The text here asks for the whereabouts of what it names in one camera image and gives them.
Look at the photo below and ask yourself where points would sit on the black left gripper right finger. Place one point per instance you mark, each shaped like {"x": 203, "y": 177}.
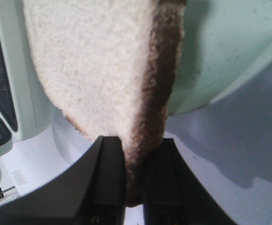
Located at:
{"x": 174, "y": 196}

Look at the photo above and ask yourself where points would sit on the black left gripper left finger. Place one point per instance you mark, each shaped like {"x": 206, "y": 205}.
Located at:
{"x": 90, "y": 192}

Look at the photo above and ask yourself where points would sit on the light green round plate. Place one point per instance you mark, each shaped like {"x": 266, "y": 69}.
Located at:
{"x": 226, "y": 44}

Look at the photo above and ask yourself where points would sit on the white paper sheet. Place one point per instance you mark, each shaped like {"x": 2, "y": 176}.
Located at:
{"x": 34, "y": 162}

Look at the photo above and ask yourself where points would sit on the bread slice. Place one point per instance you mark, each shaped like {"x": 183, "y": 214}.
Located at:
{"x": 110, "y": 66}

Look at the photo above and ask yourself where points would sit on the green breakfast maker base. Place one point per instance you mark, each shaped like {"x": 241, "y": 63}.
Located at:
{"x": 21, "y": 95}

